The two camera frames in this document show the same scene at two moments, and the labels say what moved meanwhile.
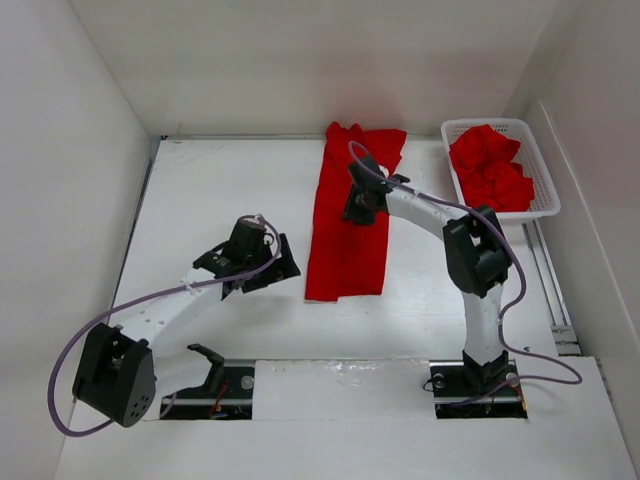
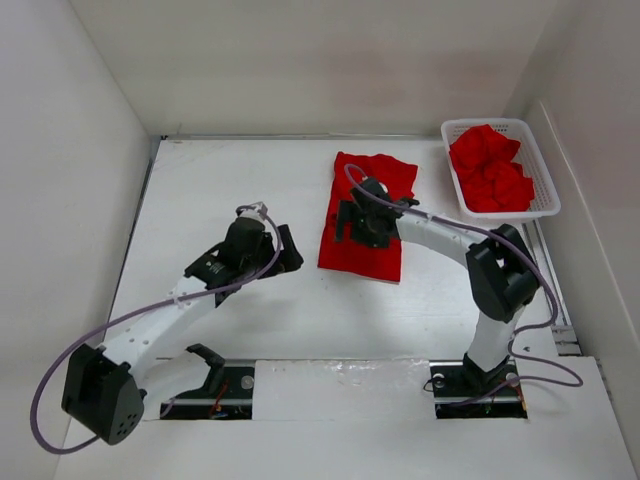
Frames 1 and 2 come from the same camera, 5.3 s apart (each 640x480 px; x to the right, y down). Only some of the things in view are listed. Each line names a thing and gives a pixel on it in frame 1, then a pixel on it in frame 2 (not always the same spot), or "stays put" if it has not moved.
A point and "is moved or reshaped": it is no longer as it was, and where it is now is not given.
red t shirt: (347, 259) is moved or reshaped
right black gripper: (353, 213) -> (349, 210)
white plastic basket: (546, 201) stays put
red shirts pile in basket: (482, 161) stays put
